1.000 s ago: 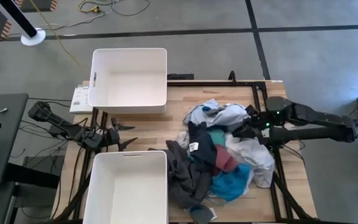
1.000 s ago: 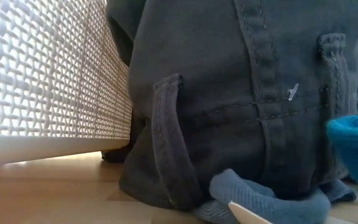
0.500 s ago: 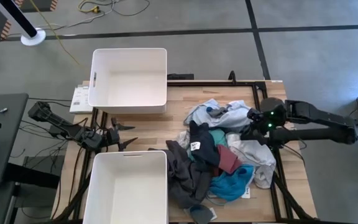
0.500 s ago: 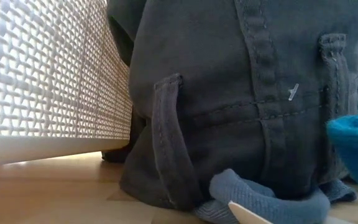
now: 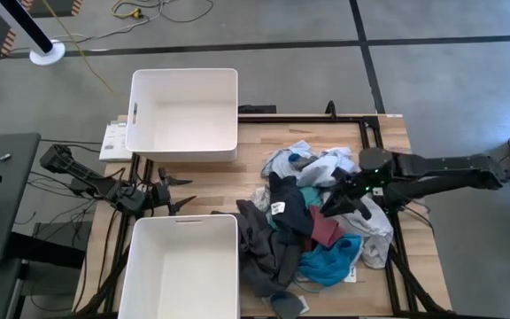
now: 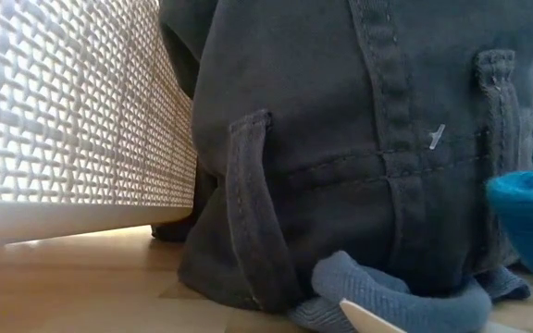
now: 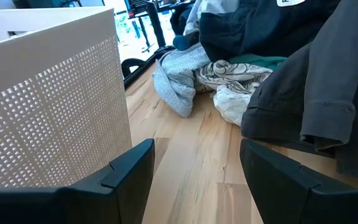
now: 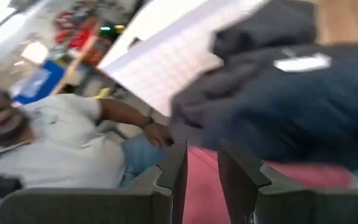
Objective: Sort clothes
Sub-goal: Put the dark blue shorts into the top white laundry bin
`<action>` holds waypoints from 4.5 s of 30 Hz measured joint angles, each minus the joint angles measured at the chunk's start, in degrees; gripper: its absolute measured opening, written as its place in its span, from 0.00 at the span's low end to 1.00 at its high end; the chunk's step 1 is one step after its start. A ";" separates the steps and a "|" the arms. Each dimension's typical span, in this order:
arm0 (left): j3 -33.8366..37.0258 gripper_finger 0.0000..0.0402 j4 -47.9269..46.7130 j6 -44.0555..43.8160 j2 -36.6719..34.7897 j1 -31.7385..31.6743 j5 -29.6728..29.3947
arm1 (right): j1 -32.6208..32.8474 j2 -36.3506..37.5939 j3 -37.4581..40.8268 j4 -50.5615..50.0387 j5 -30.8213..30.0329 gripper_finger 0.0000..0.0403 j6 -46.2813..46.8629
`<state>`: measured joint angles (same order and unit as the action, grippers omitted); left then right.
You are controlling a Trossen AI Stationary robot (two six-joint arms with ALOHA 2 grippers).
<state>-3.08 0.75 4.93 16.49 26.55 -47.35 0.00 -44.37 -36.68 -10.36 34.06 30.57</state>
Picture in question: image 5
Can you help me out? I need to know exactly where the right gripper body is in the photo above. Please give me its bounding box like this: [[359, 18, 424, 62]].
[[334, 167, 380, 200]]

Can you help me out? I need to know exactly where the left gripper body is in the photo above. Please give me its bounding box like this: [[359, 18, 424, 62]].
[[147, 180, 174, 210]]

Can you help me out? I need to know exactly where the maroon garment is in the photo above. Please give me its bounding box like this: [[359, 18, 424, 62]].
[[303, 206, 345, 252]]

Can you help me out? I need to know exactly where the light blue patterned shirt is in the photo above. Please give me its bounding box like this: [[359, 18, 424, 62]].
[[261, 140, 363, 190]]

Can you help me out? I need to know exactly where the navy garment with label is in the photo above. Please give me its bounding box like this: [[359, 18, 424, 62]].
[[267, 171, 316, 236]]

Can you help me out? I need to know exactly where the white perforated plastic basket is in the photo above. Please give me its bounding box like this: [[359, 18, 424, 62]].
[[125, 67, 240, 163], [117, 214, 242, 319]]

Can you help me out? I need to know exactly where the bright blue fleece cloth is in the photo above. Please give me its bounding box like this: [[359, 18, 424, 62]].
[[297, 233, 363, 288]]

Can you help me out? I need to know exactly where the dark grey garment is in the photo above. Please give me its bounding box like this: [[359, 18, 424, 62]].
[[210, 198, 304, 298]]

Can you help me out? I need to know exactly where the white paper booklet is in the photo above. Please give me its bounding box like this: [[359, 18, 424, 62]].
[[98, 120, 133, 163]]

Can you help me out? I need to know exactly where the small black box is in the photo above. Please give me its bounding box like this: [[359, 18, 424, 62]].
[[238, 104, 277, 115]]

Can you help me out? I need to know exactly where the black desk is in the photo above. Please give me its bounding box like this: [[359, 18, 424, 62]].
[[0, 131, 43, 267]]

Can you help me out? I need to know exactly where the white floor stand pole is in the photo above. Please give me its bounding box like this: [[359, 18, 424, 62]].
[[0, 0, 66, 66]]

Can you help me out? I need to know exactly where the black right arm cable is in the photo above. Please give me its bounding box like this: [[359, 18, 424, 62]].
[[396, 202, 436, 236]]

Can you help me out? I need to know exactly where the black cable bundle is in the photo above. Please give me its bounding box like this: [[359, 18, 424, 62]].
[[13, 136, 105, 311]]

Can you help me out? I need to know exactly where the thin yellow floor cable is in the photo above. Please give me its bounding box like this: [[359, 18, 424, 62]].
[[41, 0, 115, 95]]

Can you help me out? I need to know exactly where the grey floor cable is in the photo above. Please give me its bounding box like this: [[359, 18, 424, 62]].
[[0, 0, 181, 66]]

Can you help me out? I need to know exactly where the yellow extension cord coil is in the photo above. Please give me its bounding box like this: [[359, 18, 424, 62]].
[[111, 0, 146, 21]]

